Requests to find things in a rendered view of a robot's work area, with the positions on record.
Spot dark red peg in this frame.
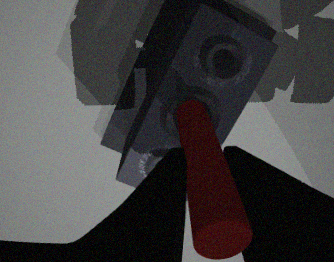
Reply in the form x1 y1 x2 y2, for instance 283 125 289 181
178 99 253 260

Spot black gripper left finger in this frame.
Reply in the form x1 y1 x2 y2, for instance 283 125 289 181
0 147 187 262

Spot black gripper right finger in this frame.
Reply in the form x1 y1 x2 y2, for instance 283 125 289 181
223 147 334 262

